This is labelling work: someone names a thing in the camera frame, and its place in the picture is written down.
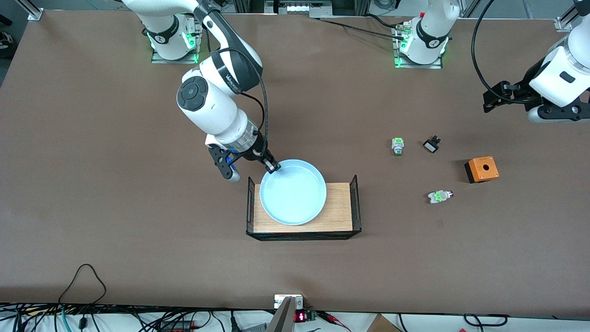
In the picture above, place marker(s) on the light blue round plate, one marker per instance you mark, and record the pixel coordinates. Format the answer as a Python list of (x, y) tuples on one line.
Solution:
[(293, 192)]

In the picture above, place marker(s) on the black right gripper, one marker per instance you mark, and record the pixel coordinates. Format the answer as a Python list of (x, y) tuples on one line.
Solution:
[(257, 152)]

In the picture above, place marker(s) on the black square push button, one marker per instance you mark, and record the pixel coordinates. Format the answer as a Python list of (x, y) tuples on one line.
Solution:
[(431, 146)]

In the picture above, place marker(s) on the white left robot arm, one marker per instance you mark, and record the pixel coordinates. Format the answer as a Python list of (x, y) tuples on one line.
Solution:
[(431, 37)]

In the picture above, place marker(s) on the brown cardboard piece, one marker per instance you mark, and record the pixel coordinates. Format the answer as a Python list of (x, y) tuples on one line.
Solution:
[(382, 325)]

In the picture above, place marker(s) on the orange button enclosure box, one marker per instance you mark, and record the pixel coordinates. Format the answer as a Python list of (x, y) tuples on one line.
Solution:
[(482, 168)]

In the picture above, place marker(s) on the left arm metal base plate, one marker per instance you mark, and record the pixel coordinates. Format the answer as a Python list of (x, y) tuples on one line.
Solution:
[(402, 64)]

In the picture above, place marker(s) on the silver camera bracket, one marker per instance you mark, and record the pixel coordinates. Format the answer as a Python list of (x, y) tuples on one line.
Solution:
[(279, 300)]

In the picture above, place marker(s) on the aluminium profile bracket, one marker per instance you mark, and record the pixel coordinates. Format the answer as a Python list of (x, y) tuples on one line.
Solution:
[(34, 13), (565, 23)]

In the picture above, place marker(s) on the black background equipment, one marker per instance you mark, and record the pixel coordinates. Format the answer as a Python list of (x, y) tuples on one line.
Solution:
[(4, 44)]

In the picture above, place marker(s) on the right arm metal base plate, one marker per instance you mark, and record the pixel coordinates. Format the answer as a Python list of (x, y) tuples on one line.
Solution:
[(159, 58)]

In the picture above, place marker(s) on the wooden tray black mesh sides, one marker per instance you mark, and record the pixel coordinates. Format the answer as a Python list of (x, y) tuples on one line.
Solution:
[(336, 219)]

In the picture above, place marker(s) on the red clip lead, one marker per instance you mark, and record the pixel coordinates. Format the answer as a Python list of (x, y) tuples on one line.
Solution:
[(334, 318)]

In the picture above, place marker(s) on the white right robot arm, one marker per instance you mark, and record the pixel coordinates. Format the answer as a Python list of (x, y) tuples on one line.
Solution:
[(207, 106)]

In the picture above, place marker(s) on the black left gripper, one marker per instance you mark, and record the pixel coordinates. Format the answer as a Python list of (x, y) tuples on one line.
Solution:
[(524, 91)]

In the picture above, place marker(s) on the green white switch lying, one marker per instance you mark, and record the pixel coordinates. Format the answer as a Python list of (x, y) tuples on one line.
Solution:
[(439, 197)]

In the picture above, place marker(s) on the silver frame with white lights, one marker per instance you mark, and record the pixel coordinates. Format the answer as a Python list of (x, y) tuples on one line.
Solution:
[(297, 8)]

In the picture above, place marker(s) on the green push button switch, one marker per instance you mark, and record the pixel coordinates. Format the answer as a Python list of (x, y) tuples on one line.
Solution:
[(398, 146)]

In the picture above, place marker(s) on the red digit display module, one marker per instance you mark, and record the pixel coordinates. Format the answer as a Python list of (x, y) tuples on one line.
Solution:
[(302, 317)]

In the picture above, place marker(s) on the grey camera support bar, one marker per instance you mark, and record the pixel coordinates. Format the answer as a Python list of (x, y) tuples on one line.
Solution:
[(283, 320)]

